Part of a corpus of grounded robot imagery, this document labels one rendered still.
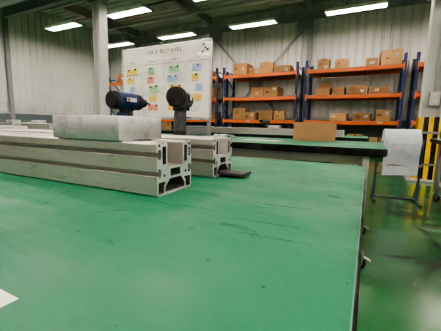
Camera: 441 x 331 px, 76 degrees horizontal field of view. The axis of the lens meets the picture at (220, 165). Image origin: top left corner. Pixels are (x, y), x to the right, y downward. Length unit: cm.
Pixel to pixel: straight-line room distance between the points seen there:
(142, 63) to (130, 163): 394
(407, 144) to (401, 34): 762
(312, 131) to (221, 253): 220
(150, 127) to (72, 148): 15
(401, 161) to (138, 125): 366
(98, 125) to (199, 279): 35
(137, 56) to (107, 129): 399
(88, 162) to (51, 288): 33
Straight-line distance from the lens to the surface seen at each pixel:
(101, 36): 947
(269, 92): 1046
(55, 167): 62
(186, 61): 394
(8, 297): 24
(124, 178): 49
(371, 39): 1121
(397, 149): 393
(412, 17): 1142
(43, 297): 23
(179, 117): 85
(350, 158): 192
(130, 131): 50
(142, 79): 436
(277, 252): 28
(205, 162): 63
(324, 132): 241
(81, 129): 55
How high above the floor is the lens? 89
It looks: 8 degrees down
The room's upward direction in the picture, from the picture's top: 1 degrees clockwise
